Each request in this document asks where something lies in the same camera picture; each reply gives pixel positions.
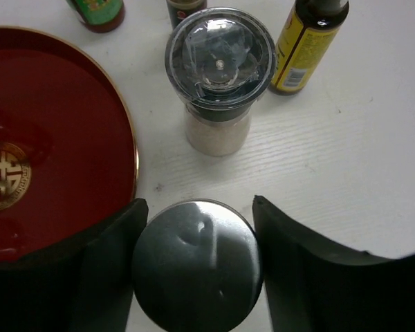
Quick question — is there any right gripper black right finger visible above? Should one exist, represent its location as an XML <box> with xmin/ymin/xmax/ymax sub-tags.
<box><xmin>252</xmin><ymin>196</ymin><xmax>415</xmax><ymax>331</ymax></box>

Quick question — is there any yellow label small oil bottle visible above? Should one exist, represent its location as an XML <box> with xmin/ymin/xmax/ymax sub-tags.
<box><xmin>270</xmin><ymin>0</ymin><xmax>349</xmax><ymax>95</ymax></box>

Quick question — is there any red round tray gold rim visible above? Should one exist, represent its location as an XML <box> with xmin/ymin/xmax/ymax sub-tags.
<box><xmin>0</xmin><ymin>26</ymin><xmax>139</xmax><ymax>264</ymax></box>

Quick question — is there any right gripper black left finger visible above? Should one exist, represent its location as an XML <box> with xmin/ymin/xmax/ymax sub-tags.
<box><xmin>0</xmin><ymin>198</ymin><xmax>149</xmax><ymax>331</ymax></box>

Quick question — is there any silver lid blue label jar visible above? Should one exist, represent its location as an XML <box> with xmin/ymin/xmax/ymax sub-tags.
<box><xmin>132</xmin><ymin>199</ymin><xmax>263</xmax><ymax>331</ymax></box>

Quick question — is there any small black cap spice jar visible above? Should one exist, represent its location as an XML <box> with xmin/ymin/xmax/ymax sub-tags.
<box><xmin>166</xmin><ymin>0</ymin><xmax>208</xmax><ymax>29</ymax></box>

